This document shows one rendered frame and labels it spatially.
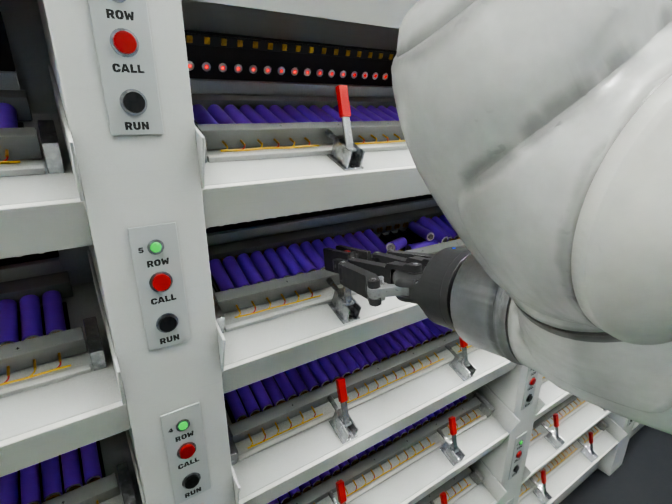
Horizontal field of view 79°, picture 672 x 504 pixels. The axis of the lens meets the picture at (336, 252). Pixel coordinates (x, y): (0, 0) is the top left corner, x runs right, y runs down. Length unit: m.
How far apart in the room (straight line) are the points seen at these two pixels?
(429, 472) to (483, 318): 0.62
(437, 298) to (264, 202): 0.20
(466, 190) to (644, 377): 0.14
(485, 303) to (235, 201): 0.25
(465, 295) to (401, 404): 0.42
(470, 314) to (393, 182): 0.25
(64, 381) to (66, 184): 0.20
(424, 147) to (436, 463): 0.81
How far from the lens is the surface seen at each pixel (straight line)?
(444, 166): 0.16
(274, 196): 0.44
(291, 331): 0.52
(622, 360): 0.25
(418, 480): 0.90
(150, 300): 0.42
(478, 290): 0.33
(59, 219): 0.40
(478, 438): 1.00
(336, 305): 0.56
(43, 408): 0.49
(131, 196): 0.39
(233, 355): 0.49
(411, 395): 0.75
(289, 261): 0.59
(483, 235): 0.17
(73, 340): 0.50
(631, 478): 1.94
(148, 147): 0.39
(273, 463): 0.64
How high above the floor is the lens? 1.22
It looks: 19 degrees down
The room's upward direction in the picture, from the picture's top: straight up
